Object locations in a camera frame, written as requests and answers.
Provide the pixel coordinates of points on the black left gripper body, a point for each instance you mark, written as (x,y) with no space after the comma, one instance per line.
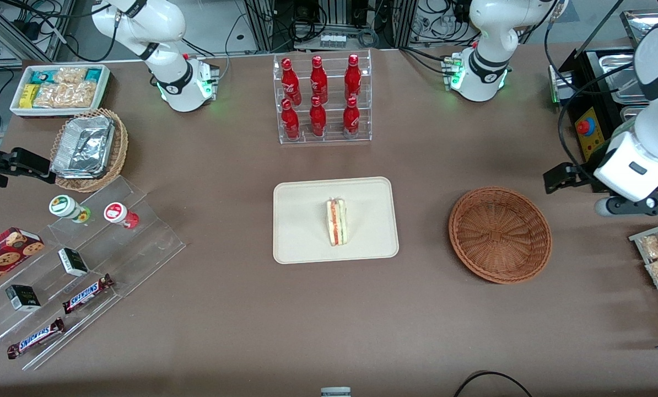
(578,174)

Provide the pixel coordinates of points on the triangular sandwich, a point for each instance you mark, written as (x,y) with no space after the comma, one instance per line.
(337,223)

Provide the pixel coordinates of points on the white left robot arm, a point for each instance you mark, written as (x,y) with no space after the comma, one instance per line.
(637,160)

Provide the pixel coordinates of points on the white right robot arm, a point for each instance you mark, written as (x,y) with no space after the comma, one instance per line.
(163,33)

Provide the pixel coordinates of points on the brown round wicker basket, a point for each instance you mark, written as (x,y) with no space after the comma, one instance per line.
(500,237)

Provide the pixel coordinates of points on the light tan wicker basket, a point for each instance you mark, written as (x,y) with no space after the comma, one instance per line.
(119,149)

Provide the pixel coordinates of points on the beige plastic tray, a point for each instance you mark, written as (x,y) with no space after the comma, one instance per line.
(301,226)

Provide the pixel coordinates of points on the black food warmer machine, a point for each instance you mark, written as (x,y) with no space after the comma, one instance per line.
(589,140)

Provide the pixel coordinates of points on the green lid snack cup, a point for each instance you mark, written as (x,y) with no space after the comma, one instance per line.
(64,207)

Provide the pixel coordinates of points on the stacked aluminium foil trays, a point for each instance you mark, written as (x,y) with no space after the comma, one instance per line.
(84,146)

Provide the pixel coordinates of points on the yellow snack packet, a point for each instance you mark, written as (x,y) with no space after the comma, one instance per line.
(28,96)

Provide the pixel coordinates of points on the clear rice cracker bag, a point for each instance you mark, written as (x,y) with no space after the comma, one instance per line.
(81,95)
(70,75)
(50,96)

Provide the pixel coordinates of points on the teal snack packet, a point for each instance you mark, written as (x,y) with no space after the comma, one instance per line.
(42,76)
(93,74)

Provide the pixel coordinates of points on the steel food pan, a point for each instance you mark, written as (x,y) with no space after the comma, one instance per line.
(626,88)
(632,117)

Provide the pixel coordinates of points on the red plaid cookie box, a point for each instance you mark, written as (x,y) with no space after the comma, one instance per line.
(4,256)

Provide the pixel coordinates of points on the red lid snack cup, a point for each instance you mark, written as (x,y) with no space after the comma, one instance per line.
(117,213)

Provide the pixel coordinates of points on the small black white box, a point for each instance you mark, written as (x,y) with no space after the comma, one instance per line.
(73,262)
(23,298)

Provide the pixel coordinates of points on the white rectangular snack bin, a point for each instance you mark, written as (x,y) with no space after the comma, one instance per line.
(104,82)

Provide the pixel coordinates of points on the clear acrylic stepped shelf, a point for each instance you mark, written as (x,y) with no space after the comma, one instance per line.
(141,242)

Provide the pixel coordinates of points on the Snickers chocolate bar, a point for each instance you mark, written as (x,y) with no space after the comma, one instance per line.
(86,294)
(36,337)

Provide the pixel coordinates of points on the red cola bottle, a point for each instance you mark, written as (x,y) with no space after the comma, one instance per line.
(351,120)
(318,120)
(352,80)
(318,81)
(290,122)
(290,82)

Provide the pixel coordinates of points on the clear acrylic bottle rack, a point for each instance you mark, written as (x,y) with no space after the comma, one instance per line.
(332,132)

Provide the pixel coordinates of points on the white power strip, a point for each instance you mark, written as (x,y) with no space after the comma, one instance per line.
(332,40)

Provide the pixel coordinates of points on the small grey device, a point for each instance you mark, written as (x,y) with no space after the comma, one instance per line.
(335,392)

